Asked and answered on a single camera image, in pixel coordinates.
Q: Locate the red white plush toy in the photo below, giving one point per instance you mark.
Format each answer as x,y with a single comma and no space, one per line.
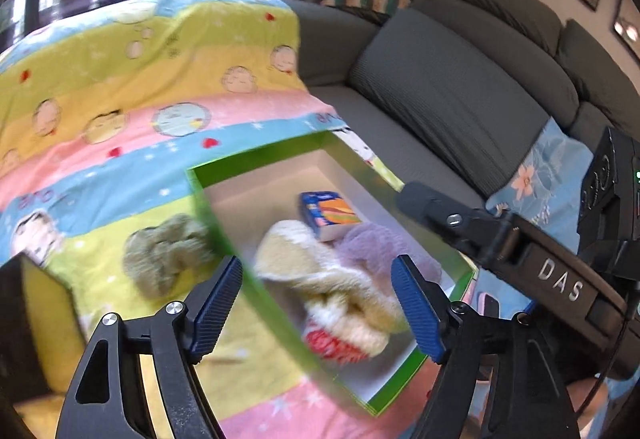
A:
330,341

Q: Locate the pink phone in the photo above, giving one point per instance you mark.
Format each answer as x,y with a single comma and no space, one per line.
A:
489,304

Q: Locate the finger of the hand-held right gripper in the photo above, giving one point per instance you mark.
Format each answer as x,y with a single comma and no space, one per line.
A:
550,269

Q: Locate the small framed wall picture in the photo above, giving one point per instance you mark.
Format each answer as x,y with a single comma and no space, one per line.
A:
627,26

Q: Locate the black gold tin box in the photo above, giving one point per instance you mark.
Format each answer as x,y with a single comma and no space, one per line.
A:
25,319

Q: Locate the small colourful tissue packet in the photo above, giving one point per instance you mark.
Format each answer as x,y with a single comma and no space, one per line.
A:
325,214

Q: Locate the blue floral cushion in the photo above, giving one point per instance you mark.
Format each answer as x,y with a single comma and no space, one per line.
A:
545,169

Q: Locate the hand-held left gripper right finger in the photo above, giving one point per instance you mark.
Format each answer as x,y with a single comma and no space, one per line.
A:
415,304

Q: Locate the green cardboard box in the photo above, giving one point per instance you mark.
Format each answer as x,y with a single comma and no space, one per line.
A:
222,229

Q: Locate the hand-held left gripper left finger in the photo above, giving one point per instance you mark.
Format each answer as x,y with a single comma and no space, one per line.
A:
217,304

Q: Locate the green fluffy scrunchie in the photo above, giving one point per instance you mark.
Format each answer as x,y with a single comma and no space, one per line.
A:
160,254

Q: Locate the cartoon printed blanket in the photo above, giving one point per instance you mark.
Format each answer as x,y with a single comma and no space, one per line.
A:
125,69

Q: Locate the cream fluffy cloth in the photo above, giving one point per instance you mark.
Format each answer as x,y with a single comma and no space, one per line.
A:
310,269

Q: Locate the grey sofa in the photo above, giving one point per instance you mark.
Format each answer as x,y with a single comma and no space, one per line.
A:
450,94

